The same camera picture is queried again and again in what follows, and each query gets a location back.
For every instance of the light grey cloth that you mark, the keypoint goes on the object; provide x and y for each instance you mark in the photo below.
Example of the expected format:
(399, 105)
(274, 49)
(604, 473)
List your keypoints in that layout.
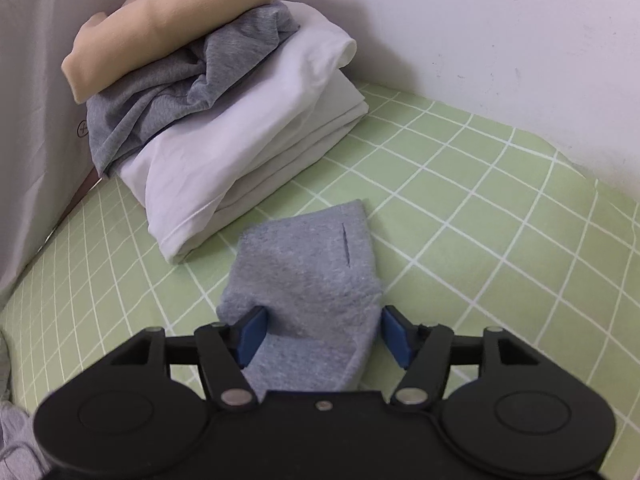
(17, 440)

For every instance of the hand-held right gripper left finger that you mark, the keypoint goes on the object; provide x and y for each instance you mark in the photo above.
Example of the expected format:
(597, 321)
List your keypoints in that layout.
(253, 331)

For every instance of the grey printed blanket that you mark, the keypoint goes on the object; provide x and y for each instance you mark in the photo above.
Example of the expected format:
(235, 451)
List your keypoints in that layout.
(35, 60)

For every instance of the green checked bed sheet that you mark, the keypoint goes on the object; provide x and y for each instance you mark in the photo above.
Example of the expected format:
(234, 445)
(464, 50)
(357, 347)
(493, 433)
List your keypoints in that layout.
(475, 210)

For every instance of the pile of mixed clothes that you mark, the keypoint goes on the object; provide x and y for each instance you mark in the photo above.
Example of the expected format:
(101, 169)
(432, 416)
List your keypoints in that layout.
(240, 160)

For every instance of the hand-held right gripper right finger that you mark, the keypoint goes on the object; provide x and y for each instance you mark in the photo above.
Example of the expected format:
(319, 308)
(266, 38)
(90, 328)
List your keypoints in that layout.
(395, 335)

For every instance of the beige folded garment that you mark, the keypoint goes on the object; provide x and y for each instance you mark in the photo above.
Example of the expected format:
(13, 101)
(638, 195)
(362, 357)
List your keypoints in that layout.
(150, 25)

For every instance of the light grey garment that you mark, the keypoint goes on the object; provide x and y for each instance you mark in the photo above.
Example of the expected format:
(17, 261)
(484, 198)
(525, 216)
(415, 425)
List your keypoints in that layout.
(300, 285)

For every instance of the dark grey folded garment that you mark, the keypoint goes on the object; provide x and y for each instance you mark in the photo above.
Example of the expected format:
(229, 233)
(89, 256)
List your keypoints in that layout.
(150, 105)

